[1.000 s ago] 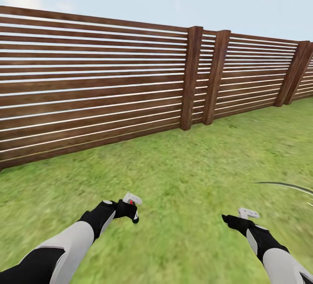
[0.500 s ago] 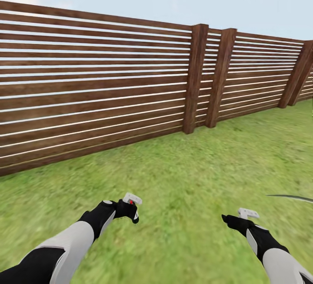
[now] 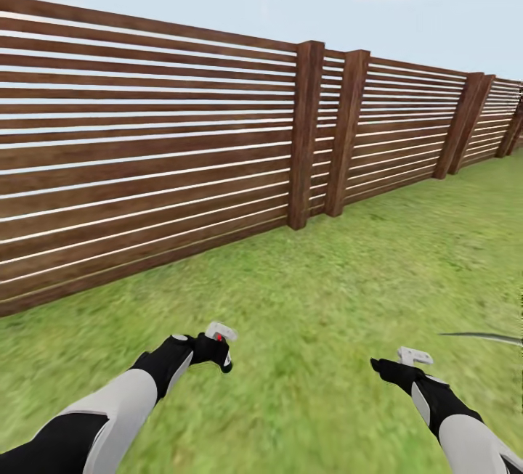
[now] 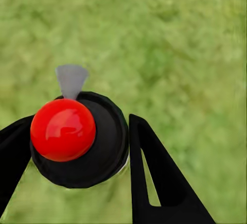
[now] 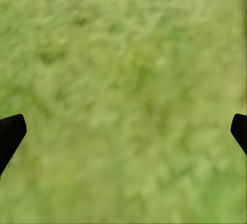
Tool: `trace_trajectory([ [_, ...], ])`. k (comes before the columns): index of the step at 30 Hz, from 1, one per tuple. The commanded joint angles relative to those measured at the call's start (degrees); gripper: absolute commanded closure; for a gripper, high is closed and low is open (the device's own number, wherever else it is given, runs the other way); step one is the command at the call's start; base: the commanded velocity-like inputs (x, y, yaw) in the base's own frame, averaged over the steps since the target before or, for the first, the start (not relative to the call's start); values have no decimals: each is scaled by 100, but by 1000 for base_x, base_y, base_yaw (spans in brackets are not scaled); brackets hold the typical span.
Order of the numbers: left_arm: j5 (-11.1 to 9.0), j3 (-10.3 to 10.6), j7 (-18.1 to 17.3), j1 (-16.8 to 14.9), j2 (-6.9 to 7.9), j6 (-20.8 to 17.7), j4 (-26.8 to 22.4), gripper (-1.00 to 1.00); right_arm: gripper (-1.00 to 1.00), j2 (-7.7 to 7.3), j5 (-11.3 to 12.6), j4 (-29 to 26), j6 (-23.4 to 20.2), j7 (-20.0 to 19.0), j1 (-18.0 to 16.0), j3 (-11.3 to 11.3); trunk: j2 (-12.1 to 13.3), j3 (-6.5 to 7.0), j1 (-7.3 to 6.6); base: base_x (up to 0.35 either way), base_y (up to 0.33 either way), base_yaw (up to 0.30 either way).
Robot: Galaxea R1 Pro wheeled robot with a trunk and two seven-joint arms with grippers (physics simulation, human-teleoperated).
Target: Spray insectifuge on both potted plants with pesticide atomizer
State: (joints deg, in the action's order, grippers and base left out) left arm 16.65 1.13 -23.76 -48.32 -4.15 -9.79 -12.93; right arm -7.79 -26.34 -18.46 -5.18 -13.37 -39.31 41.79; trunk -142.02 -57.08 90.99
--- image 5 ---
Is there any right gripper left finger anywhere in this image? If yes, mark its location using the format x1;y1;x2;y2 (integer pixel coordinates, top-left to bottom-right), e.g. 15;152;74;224
0;114;27;175

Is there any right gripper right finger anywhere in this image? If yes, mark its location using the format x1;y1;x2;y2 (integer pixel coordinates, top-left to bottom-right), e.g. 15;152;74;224
231;113;247;155

